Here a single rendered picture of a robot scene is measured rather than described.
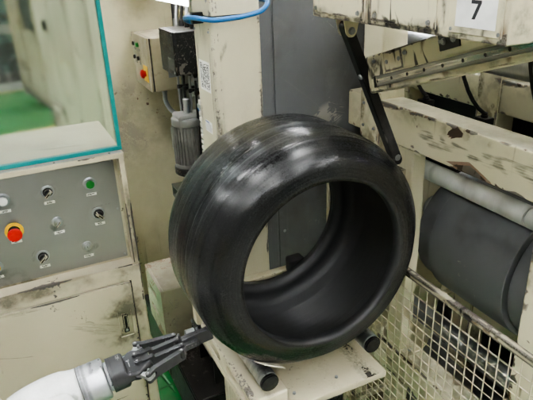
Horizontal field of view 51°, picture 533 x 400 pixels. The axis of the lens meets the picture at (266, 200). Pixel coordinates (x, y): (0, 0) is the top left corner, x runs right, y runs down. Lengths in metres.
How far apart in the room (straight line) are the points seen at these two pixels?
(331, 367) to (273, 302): 0.22
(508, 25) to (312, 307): 0.87
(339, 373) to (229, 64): 0.81
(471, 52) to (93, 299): 1.30
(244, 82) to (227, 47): 0.10
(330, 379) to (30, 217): 0.96
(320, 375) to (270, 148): 0.64
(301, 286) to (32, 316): 0.82
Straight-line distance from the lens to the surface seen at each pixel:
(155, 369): 1.26
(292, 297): 1.55
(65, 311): 1.87
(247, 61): 1.41
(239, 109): 1.42
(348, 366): 1.53
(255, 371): 1.34
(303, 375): 1.49
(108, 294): 1.87
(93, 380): 1.26
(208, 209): 1.12
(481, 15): 1.02
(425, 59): 1.33
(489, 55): 1.19
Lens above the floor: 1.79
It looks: 24 degrees down
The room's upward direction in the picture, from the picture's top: 2 degrees counter-clockwise
